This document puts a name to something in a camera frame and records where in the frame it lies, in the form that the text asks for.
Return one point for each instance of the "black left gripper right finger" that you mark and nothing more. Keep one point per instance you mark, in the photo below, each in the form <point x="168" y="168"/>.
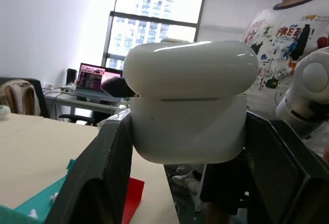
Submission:
<point x="282" y="177"/>

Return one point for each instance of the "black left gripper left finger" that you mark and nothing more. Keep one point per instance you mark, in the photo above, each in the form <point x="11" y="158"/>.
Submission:
<point x="87" y="183"/>

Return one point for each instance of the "white earbud case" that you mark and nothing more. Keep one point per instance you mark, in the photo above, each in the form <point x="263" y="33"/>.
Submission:
<point x="190" y="100"/>

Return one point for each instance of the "teal bin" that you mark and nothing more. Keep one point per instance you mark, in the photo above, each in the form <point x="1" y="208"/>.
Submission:
<point x="13" y="215"/>

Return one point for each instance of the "white earbud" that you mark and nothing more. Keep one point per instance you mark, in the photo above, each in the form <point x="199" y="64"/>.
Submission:
<point x="33" y="213"/>
<point x="53" y="197"/>

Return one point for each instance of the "red flat sheet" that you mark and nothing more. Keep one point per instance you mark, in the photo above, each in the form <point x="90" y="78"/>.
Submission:
<point x="132" y="198"/>

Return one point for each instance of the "teal mat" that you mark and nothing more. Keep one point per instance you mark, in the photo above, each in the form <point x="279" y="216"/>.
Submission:
<point x="41" y="201"/>

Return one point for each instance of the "white desk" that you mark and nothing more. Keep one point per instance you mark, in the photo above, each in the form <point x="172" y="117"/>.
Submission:
<point x="77" y="103"/>

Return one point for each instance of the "black office chair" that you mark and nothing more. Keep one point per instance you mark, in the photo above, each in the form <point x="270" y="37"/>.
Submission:
<point x="41" y="98"/>

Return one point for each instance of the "black rounded chair back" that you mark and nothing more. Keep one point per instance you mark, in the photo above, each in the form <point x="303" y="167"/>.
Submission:
<point x="118" y="87"/>

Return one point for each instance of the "open laptop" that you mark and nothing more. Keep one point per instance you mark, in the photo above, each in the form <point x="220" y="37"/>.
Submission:
<point x="90" y="80"/>

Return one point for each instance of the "beige jacket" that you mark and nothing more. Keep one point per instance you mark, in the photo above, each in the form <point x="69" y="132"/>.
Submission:
<point x="23" y="98"/>

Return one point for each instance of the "black box on desk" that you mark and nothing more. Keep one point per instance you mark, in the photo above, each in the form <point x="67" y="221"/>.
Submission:
<point x="71" y="76"/>

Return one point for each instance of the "white round object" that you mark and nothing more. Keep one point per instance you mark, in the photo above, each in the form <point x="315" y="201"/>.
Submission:
<point x="3" y="112"/>

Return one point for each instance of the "person in white printed T-shirt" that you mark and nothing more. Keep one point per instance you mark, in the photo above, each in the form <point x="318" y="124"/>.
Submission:
<point x="277" y="36"/>

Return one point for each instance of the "dark window frame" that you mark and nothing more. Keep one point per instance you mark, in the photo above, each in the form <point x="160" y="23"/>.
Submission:
<point x="154" y="18"/>

